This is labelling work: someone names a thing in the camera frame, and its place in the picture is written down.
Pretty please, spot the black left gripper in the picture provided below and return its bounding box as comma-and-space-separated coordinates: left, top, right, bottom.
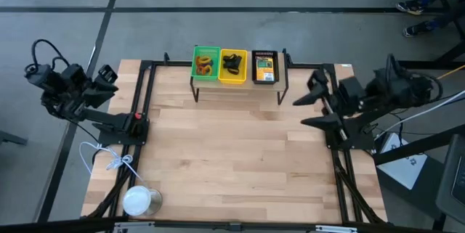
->
64, 64, 120, 113

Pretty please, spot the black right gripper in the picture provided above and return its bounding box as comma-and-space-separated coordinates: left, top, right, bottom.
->
292, 68, 364, 142

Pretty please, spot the black plastic basket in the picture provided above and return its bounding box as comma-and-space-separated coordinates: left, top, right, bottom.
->
251, 49, 280, 86

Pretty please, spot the yellow plastic basket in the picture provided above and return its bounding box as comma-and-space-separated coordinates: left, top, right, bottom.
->
217, 48, 248, 86

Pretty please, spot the green plastic basket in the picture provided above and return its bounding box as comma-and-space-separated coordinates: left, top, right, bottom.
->
190, 45, 222, 82

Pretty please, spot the white cardboard box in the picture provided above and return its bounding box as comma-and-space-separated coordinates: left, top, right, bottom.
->
376, 132, 429, 191

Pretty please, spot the black metal beam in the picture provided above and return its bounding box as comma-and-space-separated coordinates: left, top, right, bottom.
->
372, 123, 465, 166

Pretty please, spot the black stand foot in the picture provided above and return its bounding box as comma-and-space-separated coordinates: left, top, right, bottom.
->
0, 129, 29, 147

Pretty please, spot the person's shoe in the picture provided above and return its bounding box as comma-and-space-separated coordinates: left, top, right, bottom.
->
395, 0, 429, 16
402, 20, 440, 39

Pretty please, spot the dark grey device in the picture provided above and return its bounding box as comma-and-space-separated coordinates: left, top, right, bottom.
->
434, 133, 465, 231

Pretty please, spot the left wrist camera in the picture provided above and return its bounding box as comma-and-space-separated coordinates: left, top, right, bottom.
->
62, 63, 87, 86

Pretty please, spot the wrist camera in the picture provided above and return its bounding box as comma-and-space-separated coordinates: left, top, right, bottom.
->
339, 75, 365, 100
62, 63, 87, 86

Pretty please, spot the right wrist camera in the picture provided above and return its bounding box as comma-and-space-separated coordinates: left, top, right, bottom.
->
339, 75, 365, 100

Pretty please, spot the black aluminium table frame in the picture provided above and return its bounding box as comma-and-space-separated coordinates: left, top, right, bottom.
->
0, 52, 465, 233

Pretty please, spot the wooden shelf riser black frame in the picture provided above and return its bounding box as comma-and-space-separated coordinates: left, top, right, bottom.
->
190, 45, 293, 106

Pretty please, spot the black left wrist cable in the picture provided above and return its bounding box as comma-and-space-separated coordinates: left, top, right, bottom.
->
23, 38, 72, 73

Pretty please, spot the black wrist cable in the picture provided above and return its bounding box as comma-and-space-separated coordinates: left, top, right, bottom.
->
384, 53, 445, 102
23, 38, 72, 73

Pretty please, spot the white bundled cable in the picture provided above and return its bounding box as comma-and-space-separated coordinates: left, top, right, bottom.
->
78, 141, 147, 187

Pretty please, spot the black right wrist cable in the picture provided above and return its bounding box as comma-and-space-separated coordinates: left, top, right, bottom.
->
384, 53, 445, 102

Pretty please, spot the white floor cable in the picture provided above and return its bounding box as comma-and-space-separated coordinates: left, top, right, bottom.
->
373, 89, 465, 140

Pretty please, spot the silver metal bracket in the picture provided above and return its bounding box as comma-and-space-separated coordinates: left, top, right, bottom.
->
112, 221, 155, 233
315, 224, 359, 233

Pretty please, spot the yellow extension cable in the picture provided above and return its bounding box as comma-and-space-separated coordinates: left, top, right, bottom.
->
437, 64, 465, 81

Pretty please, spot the black table leg frame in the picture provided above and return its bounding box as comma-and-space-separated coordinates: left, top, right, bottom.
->
394, 0, 465, 71

